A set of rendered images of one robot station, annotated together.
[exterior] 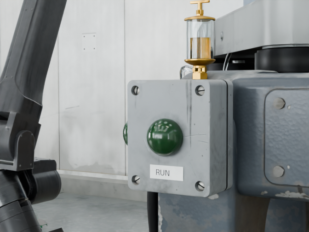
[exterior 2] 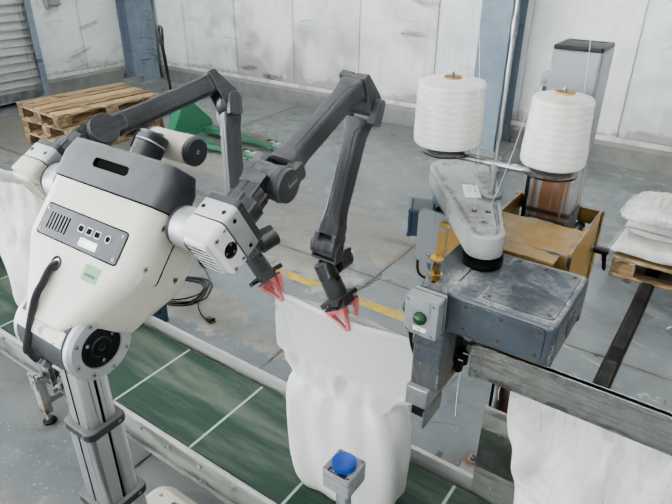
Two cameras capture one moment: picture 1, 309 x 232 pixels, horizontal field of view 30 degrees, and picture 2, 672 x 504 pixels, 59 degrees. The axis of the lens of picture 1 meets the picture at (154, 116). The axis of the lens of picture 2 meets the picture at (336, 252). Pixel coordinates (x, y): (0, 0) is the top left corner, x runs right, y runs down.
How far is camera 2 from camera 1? 87 cm
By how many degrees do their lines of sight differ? 25
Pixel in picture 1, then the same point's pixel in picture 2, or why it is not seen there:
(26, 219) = (339, 287)
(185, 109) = (428, 311)
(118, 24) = not seen: outside the picture
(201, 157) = (433, 328)
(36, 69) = (344, 209)
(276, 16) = (473, 245)
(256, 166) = (454, 325)
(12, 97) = (332, 228)
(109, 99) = (344, 15)
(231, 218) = (442, 340)
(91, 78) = not seen: outside the picture
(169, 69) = not seen: outside the picture
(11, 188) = (331, 271)
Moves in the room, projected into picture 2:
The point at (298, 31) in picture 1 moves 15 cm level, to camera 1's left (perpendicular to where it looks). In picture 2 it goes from (482, 254) to (412, 252)
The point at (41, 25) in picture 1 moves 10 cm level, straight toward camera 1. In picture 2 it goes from (347, 185) to (353, 200)
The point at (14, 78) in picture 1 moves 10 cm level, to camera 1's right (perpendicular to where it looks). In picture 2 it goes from (333, 217) to (371, 218)
